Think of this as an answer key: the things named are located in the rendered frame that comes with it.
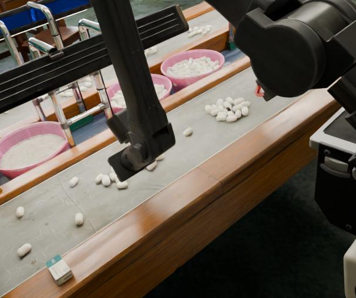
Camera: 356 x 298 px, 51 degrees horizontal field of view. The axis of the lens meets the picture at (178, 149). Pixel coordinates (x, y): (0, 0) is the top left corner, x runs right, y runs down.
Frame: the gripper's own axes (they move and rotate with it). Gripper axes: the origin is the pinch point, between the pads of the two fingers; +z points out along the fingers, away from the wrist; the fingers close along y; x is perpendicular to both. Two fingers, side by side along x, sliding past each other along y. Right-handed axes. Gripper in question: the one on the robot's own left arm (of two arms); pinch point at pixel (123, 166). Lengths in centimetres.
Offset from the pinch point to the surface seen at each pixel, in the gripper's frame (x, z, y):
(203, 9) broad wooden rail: -57, 73, -111
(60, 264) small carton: 11.3, -8.5, 25.5
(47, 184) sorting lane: -7.8, 20.2, 16.2
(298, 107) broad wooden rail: 12, -6, -56
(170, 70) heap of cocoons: -27, 42, -52
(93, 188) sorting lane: 0.4, 10.8, 7.4
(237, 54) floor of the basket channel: -20, 44, -90
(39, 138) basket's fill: -26, 43, 8
